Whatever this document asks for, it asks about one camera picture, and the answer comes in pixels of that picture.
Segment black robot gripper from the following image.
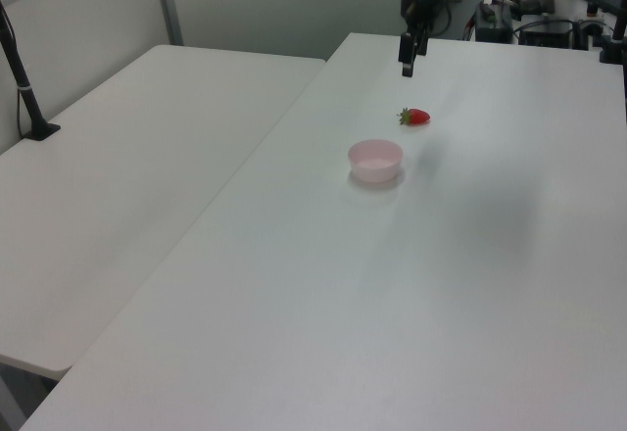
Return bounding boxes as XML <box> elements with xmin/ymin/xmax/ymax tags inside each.
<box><xmin>398</xmin><ymin>0</ymin><xmax>438</xmax><ymax>78</ymax></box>

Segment red strawberry with green leaves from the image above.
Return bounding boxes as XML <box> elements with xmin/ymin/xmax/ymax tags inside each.
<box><xmin>396</xmin><ymin>106</ymin><xmax>432</xmax><ymax>127</ymax></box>

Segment small pink bowl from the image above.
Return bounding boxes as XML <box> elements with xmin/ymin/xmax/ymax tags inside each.
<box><xmin>347</xmin><ymin>138</ymin><xmax>405</xmax><ymax>184</ymax></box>

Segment small black electronics box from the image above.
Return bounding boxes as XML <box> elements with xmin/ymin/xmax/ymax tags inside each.
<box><xmin>475</xmin><ymin>2</ymin><xmax>514</xmax><ymax>43</ymax></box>

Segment wide black electronics box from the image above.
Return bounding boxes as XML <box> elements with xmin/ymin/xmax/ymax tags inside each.
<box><xmin>517</xmin><ymin>19</ymin><xmax>589</xmax><ymax>51</ymax></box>

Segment white side table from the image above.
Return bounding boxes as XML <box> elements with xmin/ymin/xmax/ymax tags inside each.
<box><xmin>0</xmin><ymin>43</ymin><xmax>328</xmax><ymax>384</ymax></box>

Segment black camera stand pole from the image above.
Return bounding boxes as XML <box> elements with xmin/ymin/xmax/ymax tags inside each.
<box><xmin>597</xmin><ymin>0</ymin><xmax>627</xmax><ymax>66</ymax></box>
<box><xmin>0</xmin><ymin>0</ymin><xmax>63</xmax><ymax>143</ymax></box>

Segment grey metal partition post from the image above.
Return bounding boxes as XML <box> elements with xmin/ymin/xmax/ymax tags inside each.
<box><xmin>150</xmin><ymin>0</ymin><xmax>185</xmax><ymax>48</ymax></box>

